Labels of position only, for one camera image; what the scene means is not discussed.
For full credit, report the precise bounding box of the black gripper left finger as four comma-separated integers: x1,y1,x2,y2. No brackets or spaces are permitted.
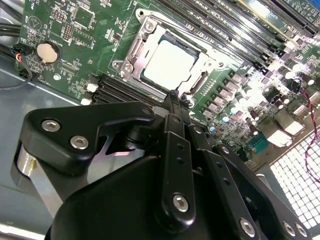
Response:
11,90,198,228

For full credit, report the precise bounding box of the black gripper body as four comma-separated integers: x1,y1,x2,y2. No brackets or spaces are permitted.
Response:
44,156,233,240

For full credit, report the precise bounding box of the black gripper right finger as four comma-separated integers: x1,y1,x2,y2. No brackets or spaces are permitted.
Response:
181,94,312,240

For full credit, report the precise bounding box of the metal locking lever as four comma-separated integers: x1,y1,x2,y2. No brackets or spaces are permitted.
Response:
119,70,209,100
147,14,226,48

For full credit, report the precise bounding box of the silver CPU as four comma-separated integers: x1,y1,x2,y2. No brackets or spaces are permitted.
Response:
139,33,205,91

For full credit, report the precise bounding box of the metal socket cover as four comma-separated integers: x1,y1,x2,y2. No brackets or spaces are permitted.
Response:
122,22,242,95

